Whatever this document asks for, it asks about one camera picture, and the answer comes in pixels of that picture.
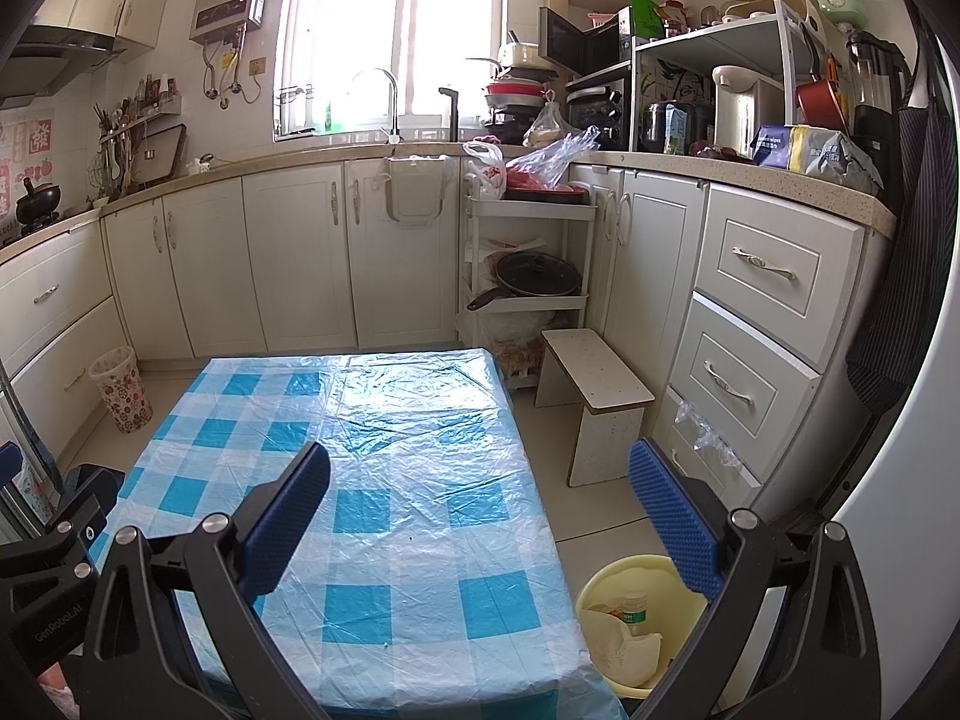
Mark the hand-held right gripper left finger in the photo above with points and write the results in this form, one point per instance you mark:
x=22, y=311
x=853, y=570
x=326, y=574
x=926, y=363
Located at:
x=289, y=510

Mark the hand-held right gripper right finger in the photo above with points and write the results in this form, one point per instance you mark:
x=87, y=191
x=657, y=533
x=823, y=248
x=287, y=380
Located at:
x=671, y=517

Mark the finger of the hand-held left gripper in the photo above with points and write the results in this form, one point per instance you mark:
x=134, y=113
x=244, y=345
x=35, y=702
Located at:
x=71, y=547

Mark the yellow plastic bin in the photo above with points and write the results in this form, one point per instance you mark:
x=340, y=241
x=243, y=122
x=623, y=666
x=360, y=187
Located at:
x=607, y=577

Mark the printed plastic bag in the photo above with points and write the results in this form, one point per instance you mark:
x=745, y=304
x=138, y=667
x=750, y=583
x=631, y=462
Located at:
x=26, y=501

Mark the clear plastic bags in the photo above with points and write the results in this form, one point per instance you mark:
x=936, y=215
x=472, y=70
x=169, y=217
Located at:
x=709, y=439

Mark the checkered plastic covered table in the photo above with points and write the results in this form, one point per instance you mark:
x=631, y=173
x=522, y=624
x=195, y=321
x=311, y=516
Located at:
x=420, y=465

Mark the floral waste basket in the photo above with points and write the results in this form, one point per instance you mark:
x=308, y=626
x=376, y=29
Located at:
x=120, y=390

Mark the white wooden stool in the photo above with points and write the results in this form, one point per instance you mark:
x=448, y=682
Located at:
x=592, y=367

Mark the bag of food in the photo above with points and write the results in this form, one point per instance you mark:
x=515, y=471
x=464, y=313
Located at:
x=517, y=360

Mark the white kitchen base cabinets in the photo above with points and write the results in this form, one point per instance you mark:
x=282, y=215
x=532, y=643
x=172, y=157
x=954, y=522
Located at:
x=300, y=255

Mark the black lidded frying pan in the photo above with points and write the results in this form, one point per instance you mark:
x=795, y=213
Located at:
x=536, y=274

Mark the white hanging bag holder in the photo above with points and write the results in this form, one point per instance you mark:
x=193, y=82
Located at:
x=416, y=224

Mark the dark striped apron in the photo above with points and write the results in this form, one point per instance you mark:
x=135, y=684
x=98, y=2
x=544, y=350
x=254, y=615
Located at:
x=900, y=277

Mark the white shelf rack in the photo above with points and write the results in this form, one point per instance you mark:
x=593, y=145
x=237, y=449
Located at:
x=525, y=211

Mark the black wok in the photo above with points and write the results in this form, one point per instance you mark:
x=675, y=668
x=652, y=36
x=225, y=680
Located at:
x=37, y=206

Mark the red basin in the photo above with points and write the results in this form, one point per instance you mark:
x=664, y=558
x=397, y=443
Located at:
x=547, y=195

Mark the beige kitchen countertop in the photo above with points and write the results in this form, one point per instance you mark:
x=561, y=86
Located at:
x=735, y=172

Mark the clear plastic bag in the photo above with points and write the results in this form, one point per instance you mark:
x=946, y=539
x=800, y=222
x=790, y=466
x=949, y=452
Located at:
x=555, y=157

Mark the cutting board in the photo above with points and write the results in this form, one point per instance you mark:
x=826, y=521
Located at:
x=161, y=154

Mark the blue packet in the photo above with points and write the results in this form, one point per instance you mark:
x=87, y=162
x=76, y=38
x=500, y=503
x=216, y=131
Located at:
x=772, y=146

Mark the blue white carton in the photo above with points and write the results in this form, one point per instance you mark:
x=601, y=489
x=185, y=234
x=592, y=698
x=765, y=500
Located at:
x=677, y=131

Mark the black rice cooker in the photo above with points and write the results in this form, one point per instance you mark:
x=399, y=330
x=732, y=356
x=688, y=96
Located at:
x=656, y=127

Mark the white red plastic bag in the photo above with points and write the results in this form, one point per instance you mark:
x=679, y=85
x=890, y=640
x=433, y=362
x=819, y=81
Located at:
x=487, y=172

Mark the green dish soap bottle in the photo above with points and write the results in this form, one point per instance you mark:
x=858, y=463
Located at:
x=328, y=120

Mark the utensil rack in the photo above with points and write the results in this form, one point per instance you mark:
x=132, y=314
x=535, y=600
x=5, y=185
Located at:
x=116, y=157

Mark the grey yellow bag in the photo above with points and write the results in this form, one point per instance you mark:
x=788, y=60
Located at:
x=832, y=157

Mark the chrome faucet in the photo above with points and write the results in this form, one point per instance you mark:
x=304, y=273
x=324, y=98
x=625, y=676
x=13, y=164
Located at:
x=394, y=116

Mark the clear bag of bread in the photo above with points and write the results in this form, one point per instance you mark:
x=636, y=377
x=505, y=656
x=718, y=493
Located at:
x=547, y=127

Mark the white thermos pot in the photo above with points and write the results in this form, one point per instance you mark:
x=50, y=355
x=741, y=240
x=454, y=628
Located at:
x=739, y=112

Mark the black toaster oven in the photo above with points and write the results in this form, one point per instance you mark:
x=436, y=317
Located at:
x=600, y=109

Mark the black faucet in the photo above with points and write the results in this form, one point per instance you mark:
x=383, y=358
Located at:
x=452, y=116

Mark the black blender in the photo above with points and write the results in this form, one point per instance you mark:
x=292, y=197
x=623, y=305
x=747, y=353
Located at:
x=874, y=127

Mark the red pot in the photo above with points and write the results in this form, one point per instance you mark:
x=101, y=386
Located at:
x=821, y=101

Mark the stack of pots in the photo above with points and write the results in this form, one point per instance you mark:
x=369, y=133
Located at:
x=517, y=90

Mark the black microwave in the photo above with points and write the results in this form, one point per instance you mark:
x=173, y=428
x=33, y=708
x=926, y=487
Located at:
x=585, y=45

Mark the white counter shelf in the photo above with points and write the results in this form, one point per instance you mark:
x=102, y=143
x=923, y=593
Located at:
x=712, y=34

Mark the range hood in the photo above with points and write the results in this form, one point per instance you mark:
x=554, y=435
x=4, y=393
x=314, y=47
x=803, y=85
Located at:
x=45, y=60

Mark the kitchen window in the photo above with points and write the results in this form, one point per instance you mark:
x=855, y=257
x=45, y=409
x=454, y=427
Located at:
x=420, y=30

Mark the green packet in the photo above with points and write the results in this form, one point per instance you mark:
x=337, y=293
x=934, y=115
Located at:
x=643, y=15

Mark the green round appliance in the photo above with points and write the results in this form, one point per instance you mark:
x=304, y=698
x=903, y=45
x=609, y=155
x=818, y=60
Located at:
x=840, y=4

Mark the pink wall stickers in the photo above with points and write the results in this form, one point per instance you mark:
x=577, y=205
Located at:
x=37, y=139

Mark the wall spice shelf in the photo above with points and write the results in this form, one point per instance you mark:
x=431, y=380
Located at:
x=161, y=101

